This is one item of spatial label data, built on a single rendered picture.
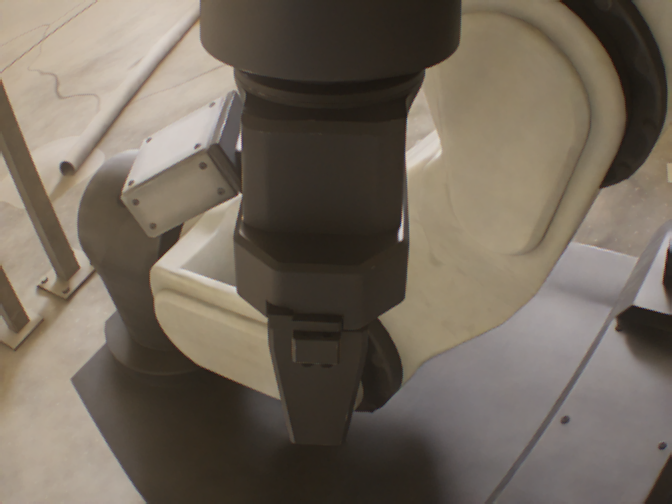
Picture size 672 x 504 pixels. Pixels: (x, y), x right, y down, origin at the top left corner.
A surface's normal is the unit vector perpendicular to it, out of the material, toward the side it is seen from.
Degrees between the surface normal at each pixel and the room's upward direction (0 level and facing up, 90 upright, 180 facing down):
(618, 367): 0
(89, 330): 0
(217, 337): 90
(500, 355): 0
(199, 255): 90
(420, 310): 90
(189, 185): 90
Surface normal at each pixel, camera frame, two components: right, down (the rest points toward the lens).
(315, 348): -0.04, 0.61
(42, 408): -0.26, -0.77
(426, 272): -0.58, 0.61
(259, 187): -0.43, 0.54
